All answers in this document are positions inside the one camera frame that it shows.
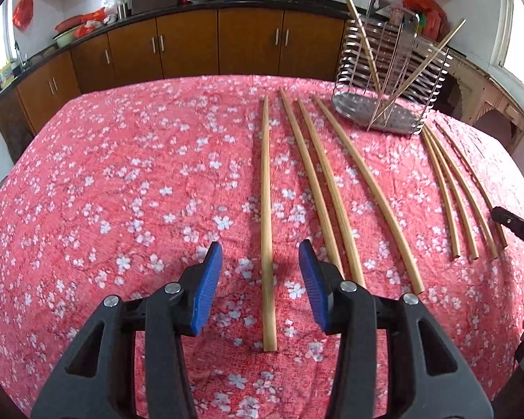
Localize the brown wooden base cabinets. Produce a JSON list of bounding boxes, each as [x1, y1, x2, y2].
[[0, 6, 348, 140]]

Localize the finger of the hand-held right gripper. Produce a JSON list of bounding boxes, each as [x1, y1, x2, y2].
[[491, 206, 524, 257]]

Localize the crumpled red plastic bag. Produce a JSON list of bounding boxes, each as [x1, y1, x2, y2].
[[76, 8, 110, 38]]

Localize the red floral tablecloth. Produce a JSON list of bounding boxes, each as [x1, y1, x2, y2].
[[0, 74, 524, 419]]

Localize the steel faucet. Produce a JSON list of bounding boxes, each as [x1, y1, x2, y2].
[[12, 40, 29, 71]]

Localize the steel wire chopstick holder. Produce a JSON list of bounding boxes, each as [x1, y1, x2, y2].
[[332, 0, 452, 137]]

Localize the red basin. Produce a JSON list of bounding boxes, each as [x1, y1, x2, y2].
[[54, 14, 86, 33]]

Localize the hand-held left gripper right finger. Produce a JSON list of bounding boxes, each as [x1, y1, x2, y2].
[[298, 239, 494, 419]]

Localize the red hanging decoration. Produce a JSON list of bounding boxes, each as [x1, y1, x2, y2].
[[12, 0, 35, 30]]

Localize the bamboo chopstick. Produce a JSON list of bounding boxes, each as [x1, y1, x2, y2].
[[278, 88, 345, 278], [430, 126, 499, 259], [260, 95, 278, 353], [369, 18, 467, 128], [313, 94, 425, 295], [297, 98, 367, 289], [420, 127, 461, 263], [424, 127, 480, 260], [435, 121, 508, 249], [327, 0, 383, 94]]

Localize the beige carved cabinet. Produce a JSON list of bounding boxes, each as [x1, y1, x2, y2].
[[437, 50, 524, 140]]

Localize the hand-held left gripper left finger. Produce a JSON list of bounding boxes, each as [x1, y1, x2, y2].
[[30, 241, 224, 419]]

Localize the green basin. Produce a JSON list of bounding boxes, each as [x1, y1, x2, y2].
[[52, 26, 88, 49]]

